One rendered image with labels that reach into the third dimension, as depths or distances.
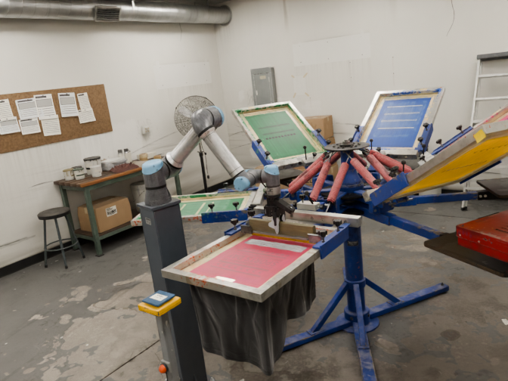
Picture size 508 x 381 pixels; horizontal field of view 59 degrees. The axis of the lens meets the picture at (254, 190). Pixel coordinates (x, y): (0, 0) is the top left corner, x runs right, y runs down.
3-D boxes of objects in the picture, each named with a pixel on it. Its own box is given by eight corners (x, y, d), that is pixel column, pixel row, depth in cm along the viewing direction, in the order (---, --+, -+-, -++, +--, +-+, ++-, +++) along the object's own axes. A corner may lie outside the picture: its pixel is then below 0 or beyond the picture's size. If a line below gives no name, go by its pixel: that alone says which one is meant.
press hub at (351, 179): (372, 342, 304) (361, 145, 271) (320, 329, 327) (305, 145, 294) (392, 315, 334) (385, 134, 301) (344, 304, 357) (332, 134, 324)
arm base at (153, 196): (140, 203, 255) (137, 186, 252) (163, 196, 264) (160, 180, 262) (153, 207, 244) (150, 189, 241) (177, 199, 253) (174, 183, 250)
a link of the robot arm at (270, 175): (265, 163, 239) (280, 163, 235) (267, 184, 242) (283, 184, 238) (259, 167, 232) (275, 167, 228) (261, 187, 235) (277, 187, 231)
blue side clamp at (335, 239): (322, 259, 216) (320, 246, 214) (313, 258, 219) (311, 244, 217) (348, 238, 239) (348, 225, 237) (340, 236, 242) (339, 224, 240)
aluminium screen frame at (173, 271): (261, 302, 179) (260, 294, 178) (162, 277, 214) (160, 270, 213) (347, 235, 239) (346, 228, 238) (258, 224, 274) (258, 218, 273)
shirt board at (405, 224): (571, 267, 196) (571, 249, 194) (505, 293, 182) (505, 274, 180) (374, 202, 316) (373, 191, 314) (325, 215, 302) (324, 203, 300)
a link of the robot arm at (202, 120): (192, 106, 222) (252, 184, 220) (203, 103, 232) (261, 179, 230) (178, 120, 228) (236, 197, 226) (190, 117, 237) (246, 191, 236)
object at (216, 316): (271, 379, 200) (260, 290, 190) (197, 351, 227) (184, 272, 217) (274, 374, 203) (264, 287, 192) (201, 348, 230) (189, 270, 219)
